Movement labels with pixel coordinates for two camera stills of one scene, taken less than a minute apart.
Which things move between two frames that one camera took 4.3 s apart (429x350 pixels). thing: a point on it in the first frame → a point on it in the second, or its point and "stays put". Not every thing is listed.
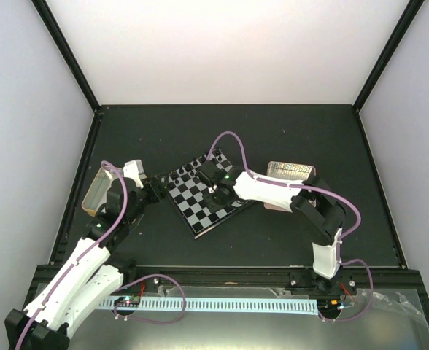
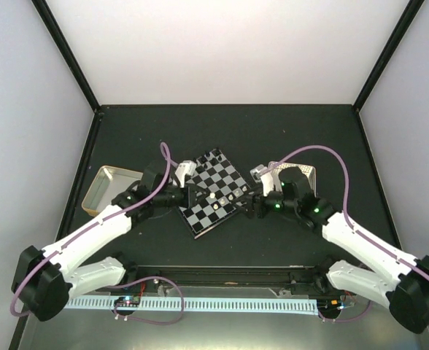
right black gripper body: [218, 202] → [264, 209]
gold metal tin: [98, 192] stays put
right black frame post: [408, 18] stays put
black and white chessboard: [186, 192] stays put
